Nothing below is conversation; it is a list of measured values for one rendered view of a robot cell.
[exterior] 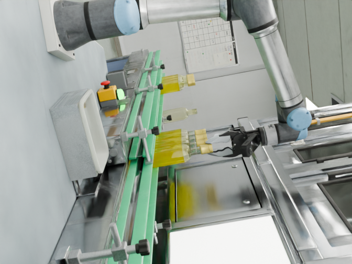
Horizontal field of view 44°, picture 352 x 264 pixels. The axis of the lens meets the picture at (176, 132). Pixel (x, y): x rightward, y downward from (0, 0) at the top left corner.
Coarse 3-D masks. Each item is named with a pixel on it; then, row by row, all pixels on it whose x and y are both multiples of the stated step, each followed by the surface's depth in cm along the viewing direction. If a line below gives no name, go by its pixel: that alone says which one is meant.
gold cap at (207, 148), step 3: (207, 144) 156; (210, 144) 156; (201, 147) 155; (204, 147) 155; (207, 147) 155; (210, 147) 155; (201, 150) 155; (204, 150) 155; (207, 150) 155; (210, 150) 155; (201, 153) 156; (204, 153) 156
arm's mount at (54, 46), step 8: (40, 0) 124; (48, 0) 124; (56, 0) 129; (40, 8) 124; (48, 8) 123; (48, 16) 123; (48, 24) 123; (48, 32) 123; (56, 32) 124; (48, 40) 123; (56, 40) 123; (48, 48) 123; (56, 48) 123; (56, 56) 131; (64, 56) 133; (72, 56) 138
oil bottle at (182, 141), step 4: (172, 140) 163; (176, 140) 163; (180, 140) 162; (184, 140) 161; (156, 144) 163; (160, 144) 162; (164, 144) 161; (168, 144) 161; (172, 144) 160; (176, 144) 160; (188, 144) 160
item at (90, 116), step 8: (88, 96) 124; (80, 104) 116; (88, 104) 132; (96, 104) 133; (80, 112) 117; (88, 112) 133; (96, 112) 133; (88, 120) 134; (96, 120) 134; (88, 128) 118; (96, 128) 135; (88, 136) 119; (96, 136) 136; (104, 136) 136; (96, 144) 136; (104, 144) 137; (96, 152) 137; (104, 152) 136; (96, 160) 121; (104, 160) 131; (96, 168) 122
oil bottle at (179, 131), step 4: (164, 132) 174; (168, 132) 173; (172, 132) 172; (176, 132) 172; (180, 132) 171; (184, 132) 171; (188, 132) 173; (156, 136) 171; (160, 136) 171; (164, 136) 171; (188, 136) 171
